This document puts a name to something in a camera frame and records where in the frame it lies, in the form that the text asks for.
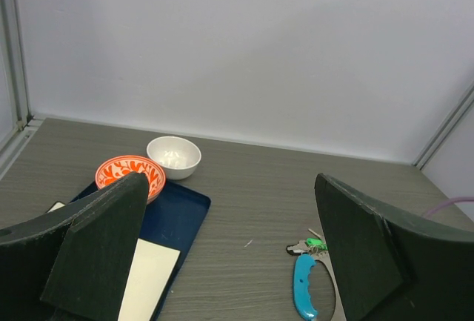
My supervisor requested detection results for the green key tag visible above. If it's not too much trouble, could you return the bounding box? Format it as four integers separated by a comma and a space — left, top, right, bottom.
305, 238, 327, 251

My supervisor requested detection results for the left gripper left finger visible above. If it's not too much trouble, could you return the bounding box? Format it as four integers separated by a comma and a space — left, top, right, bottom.
1, 173, 149, 320

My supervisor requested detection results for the orange patterned bowl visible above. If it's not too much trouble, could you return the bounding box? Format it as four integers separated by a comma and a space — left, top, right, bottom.
95, 155, 167, 205

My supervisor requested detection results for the large keyring with blue handle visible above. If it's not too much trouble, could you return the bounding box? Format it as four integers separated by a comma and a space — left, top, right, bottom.
292, 228, 347, 320

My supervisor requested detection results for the black key fob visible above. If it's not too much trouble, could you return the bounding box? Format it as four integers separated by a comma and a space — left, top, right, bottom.
286, 243, 309, 256

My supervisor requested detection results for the blue tray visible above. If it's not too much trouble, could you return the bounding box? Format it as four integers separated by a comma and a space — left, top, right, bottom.
68, 179, 212, 321

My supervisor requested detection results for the white bowl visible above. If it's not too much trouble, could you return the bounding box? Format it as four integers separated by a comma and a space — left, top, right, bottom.
146, 136, 202, 180

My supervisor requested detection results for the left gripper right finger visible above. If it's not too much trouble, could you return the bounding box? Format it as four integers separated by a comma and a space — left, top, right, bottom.
315, 173, 473, 320

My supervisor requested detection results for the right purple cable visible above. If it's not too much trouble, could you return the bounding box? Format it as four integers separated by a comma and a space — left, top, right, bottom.
421, 196, 474, 219

